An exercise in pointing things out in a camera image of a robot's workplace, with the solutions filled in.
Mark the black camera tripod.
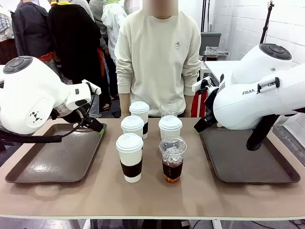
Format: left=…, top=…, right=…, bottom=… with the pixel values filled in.
left=259, top=0, right=275, bottom=45

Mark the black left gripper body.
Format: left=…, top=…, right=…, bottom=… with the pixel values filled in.
left=62, top=107, right=96, bottom=127

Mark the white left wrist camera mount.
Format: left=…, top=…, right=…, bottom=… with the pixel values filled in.
left=81, top=79, right=102, bottom=95

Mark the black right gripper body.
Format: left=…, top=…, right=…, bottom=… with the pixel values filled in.
left=203, top=88, right=219, bottom=125

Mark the clear iced coffee cup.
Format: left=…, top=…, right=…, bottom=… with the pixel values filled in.
left=159, top=136, right=188, bottom=184
left=159, top=100, right=180, bottom=118

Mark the brown plastic serving tray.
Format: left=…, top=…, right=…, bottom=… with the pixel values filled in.
left=199, top=123, right=301, bottom=184
left=5, top=123, right=107, bottom=184

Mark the person in cream sweater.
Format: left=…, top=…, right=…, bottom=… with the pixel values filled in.
left=114, top=0, right=203, bottom=118

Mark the small cluttered metal tray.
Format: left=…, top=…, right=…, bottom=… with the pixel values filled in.
left=203, top=46, right=230, bottom=61

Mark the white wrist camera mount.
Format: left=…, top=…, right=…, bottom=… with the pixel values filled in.
left=81, top=79, right=102, bottom=95
left=192, top=76, right=219, bottom=93

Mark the black stand pole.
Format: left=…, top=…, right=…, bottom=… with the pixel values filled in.
left=201, top=0, right=213, bottom=33

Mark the person's right forearm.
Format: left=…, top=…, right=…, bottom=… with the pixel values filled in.
left=119, top=93, right=131, bottom=119

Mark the grey storage bin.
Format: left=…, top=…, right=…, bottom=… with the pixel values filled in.
left=201, top=32, right=222, bottom=57

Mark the bystander in white jacket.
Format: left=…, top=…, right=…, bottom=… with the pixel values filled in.
left=101, top=1, right=127, bottom=65

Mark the white lidded paper coffee cup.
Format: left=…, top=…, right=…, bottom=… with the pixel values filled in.
left=129, top=101, right=150, bottom=140
left=120, top=115, right=145, bottom=142
left=115, top=133, right=144, bottom=184
left=158, top=115, right=183, bottom=146

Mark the bystander in black coat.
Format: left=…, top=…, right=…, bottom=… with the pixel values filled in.
left=47, top=1, right=103, bottom=83

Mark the bystander in dark grey jacket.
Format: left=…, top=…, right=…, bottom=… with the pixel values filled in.
left=11, top=1, right=52, bottom=58

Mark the person's left forearm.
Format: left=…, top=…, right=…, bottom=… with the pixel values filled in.
left=184, top=94, right=195, bottom=118

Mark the white background table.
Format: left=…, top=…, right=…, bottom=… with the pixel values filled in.
left=204, top=59, right=253, bottom=83

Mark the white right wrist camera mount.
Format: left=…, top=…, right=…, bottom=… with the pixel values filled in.
left=192, top=76, right=219, bottom=93

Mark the red fabric item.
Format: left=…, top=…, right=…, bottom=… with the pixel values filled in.
left=190, top=91, right=206, bottom=118

